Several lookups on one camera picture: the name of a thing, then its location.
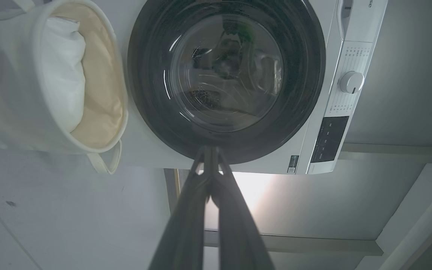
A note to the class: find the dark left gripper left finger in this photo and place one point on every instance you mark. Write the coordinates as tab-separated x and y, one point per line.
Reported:
186	225

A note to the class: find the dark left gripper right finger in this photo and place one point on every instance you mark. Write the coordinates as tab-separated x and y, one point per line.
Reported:
238	232

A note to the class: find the round black glass washer door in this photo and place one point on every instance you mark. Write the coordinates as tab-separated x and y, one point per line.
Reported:
148	93

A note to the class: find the black washer display panel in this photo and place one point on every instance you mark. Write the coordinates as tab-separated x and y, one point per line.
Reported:
330	138

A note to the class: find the white front-load washing machine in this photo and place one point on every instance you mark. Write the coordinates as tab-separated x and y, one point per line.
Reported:
336	56

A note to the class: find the printed text label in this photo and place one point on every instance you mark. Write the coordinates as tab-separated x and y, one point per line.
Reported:
293	164

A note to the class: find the white round control dial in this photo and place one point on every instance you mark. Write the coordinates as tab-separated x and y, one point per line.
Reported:
351	81

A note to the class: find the white cloth in basket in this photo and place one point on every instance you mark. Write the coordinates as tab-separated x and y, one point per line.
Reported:
64	75

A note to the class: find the cream canvas laundry basket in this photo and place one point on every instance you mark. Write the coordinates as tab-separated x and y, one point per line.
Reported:
9	93

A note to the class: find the white detergent drawer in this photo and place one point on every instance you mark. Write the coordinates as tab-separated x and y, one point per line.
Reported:
344	18

